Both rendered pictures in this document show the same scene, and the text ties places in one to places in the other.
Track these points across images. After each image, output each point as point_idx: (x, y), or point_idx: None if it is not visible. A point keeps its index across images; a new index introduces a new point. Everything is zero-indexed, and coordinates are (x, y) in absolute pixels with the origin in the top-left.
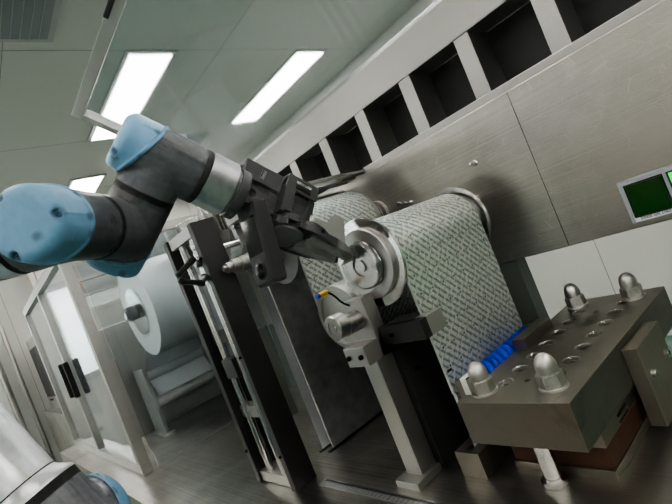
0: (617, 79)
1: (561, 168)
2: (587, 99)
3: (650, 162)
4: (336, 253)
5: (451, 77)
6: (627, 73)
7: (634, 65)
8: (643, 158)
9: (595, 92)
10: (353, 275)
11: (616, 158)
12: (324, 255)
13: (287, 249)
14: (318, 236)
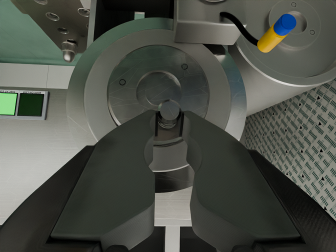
0: (13, 185)
1: (74, 144)
2: (36, 182)
3: (22, 125)
4: (132, 129)
5: (145, 250)
6: (6, 185)
7: (0, 188)
8: (24, 129)
9: (29, 184)
10: (189, 80)
11: (38, 135)
12: (189, 139)
13: (321, 242)
14: (22, 227)
